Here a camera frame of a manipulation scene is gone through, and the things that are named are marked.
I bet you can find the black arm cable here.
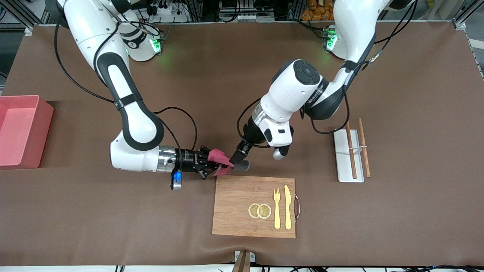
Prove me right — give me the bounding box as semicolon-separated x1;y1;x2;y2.
236;0;418;143
53;0;199;151

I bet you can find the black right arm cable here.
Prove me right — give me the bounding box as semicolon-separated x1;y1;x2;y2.
53;0;199;151

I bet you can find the yellow plastic fork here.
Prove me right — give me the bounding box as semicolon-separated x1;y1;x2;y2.
273;188;281;230

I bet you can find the white rectangular rack tray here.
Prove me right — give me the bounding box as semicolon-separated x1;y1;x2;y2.
333;129;365;183

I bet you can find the orange packaged bread pile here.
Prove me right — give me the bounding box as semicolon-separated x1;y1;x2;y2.
301;0;337;22

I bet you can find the aluminium frame rail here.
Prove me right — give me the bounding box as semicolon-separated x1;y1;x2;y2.
452;0;484;80
0;0;57;36

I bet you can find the yellow plastic knife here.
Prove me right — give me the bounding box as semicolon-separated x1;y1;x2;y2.
284;185;293;230

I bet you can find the bamboo cutting board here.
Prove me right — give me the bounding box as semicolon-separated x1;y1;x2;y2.
212;175;296;239

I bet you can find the white power strip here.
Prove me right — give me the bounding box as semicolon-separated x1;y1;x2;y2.
145;3;191;23

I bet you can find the pink plastic bin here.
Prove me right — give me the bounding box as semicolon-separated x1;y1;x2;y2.
0;95;54;170

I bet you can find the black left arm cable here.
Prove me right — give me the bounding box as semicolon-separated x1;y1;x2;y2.
236;0;418;143

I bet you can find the white connector block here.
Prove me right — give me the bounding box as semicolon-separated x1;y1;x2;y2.
219;13;262;22

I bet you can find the metal camera stand bracket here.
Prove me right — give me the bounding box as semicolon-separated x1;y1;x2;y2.
231;250;256;272

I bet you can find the pink cloth with grey back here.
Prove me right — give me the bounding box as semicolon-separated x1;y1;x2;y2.
207;148;250;176

